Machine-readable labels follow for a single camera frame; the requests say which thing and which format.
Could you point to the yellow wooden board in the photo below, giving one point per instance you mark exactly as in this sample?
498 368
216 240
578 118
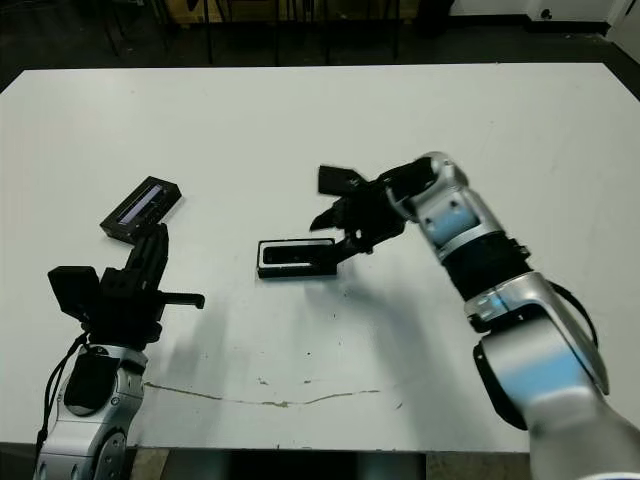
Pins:
185 12

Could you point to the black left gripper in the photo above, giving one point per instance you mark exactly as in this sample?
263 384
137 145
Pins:
125 315

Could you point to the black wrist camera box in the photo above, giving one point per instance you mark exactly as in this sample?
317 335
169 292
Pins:
340 180
72 290

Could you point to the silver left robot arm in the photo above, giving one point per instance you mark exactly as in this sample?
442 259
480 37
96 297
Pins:
75 440

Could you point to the white cabinet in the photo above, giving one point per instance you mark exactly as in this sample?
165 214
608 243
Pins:
627 22

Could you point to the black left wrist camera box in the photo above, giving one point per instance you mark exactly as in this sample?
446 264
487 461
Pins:
72 290

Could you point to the dark robot torso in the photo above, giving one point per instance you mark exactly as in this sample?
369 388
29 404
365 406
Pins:
300 467

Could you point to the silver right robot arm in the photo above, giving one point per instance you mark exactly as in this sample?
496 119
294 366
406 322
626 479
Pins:
460 220

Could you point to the black box lid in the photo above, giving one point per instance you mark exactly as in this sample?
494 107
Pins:
150 200

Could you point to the small black round object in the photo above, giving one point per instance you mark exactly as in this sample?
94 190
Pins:
546 15

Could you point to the black metal chair frame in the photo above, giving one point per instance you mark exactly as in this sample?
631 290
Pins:
112 42
210 45

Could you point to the black box with white lining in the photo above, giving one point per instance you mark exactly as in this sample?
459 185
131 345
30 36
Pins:
285 274

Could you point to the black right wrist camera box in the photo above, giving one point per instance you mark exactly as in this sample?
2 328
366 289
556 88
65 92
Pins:
340 180

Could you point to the slim black camera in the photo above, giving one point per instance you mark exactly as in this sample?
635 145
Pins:
285 255

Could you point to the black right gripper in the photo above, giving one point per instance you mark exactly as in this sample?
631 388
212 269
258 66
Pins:
372 215

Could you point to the black waste bin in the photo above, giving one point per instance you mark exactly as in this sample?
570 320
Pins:
437 15

